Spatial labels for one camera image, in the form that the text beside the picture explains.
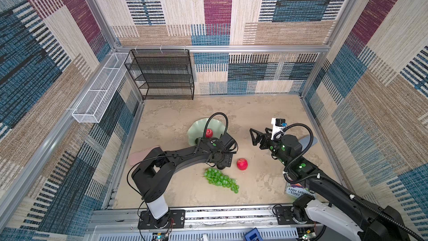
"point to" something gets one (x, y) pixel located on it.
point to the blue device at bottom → (253, 235)
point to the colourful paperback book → (296, 190)
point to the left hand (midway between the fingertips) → (225, 158)
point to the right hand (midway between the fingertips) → (257, 131)
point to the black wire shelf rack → (162, 74)
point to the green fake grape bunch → (215, 177)
